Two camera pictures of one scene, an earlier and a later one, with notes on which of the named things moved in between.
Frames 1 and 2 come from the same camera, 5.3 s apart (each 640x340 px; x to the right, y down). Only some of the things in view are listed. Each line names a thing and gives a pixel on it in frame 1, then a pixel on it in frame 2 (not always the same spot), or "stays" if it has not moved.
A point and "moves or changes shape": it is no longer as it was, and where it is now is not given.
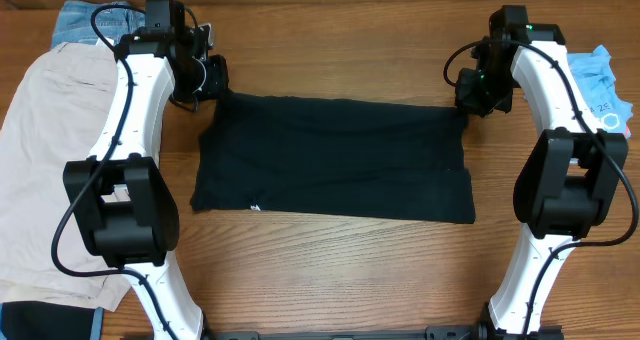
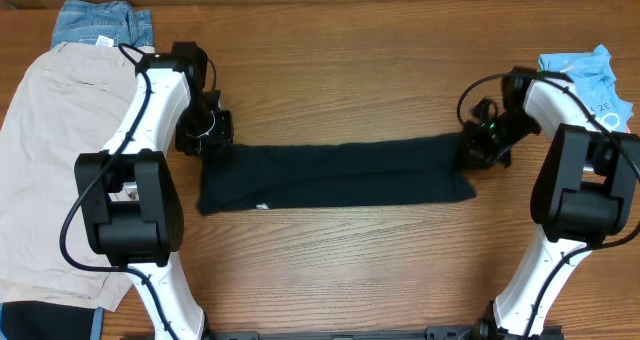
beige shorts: x=58 y=114 stays
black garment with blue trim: x=38 y=320 stays
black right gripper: x=467 y=102 -> x=476 y=153
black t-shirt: x=393 y=161 moves or changes shape
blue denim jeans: x=72 y=20 stays
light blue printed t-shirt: x=596 y=76 stays
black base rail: x=457 y=332 stays
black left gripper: x=218 y=86 -> x=224 y=134
